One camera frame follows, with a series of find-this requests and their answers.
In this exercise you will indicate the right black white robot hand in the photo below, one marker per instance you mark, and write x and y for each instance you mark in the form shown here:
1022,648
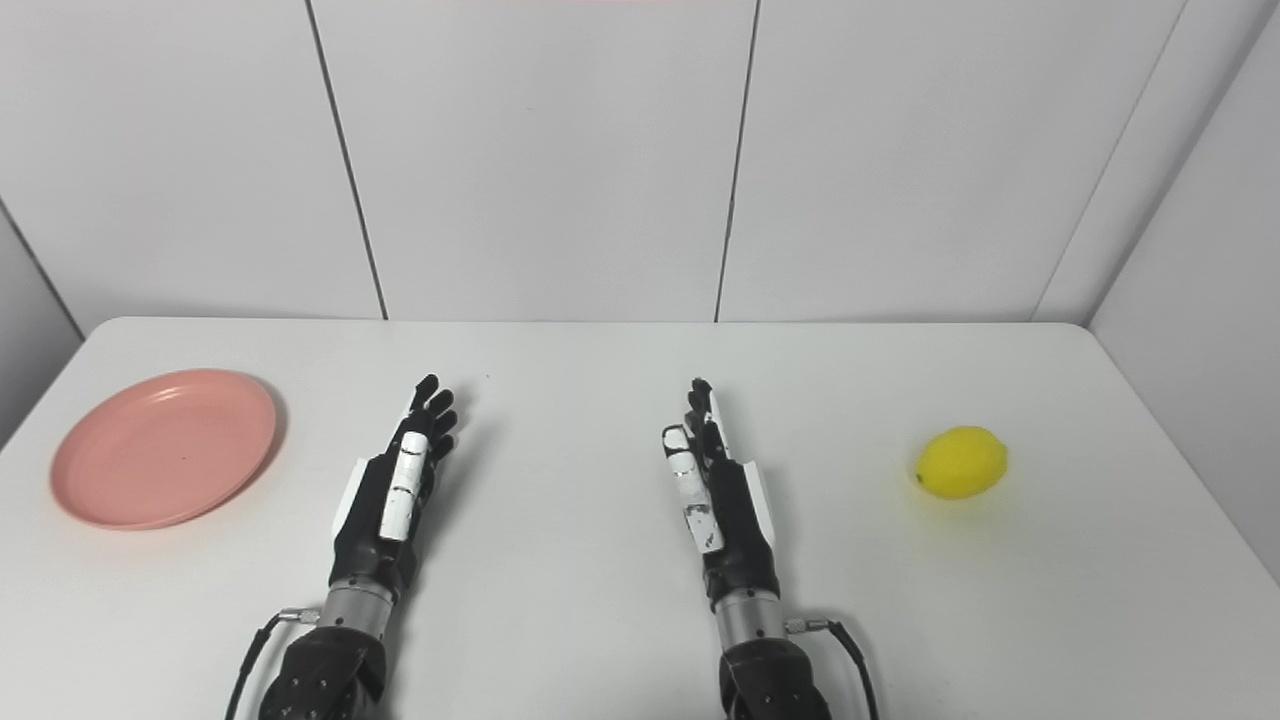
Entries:
735,530

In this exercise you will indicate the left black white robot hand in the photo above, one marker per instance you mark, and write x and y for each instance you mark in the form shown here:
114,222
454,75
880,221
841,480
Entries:
372,520

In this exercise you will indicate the pink round plate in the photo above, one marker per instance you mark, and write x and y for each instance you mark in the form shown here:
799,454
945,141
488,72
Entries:
165,447

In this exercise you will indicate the yellow lemon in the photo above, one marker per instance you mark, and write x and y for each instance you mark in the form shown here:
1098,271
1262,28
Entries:
961,462

